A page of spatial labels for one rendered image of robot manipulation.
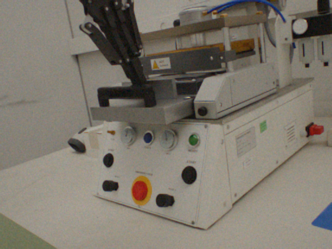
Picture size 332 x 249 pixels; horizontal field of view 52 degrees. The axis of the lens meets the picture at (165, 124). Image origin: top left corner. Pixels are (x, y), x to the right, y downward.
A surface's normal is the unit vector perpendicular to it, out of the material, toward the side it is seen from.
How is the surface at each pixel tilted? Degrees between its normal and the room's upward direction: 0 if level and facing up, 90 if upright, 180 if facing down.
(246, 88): 90
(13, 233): 2
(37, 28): 90
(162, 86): 90
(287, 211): 0
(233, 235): 0
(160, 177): 65
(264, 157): 90
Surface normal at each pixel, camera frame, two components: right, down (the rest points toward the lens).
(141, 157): -0.66, -0.17
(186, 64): -0.66, 0.26
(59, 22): 0.70, 0.06
